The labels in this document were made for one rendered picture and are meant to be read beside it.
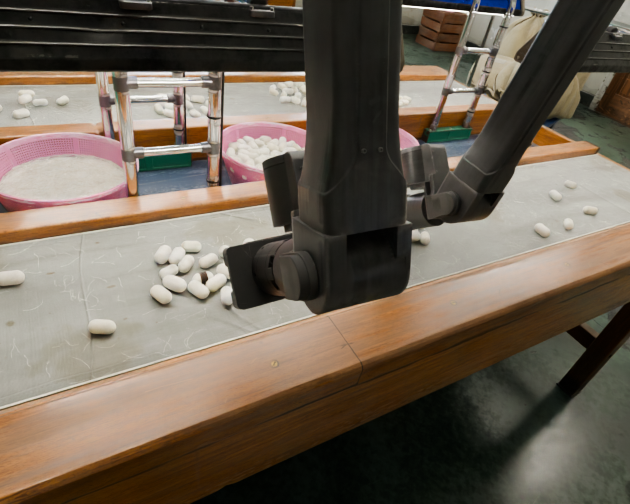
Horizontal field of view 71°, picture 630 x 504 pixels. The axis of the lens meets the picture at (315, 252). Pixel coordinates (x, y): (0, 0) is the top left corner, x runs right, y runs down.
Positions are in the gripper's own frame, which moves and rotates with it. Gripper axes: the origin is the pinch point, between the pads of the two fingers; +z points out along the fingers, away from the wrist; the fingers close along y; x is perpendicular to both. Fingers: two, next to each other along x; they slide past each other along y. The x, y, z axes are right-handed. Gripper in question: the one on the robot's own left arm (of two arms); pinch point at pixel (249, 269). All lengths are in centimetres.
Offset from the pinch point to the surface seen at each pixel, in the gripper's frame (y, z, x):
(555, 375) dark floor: -127, 54, 68
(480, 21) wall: -504, 348, -233
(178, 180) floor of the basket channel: -5, 52, -21
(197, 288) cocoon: 3.9, 13.0, 1.7
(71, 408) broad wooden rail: 21.7, 2.0, 10.2
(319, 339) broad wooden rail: -8.0, 1.0, 11.4
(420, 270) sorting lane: -34.7, 9.5, 7.6
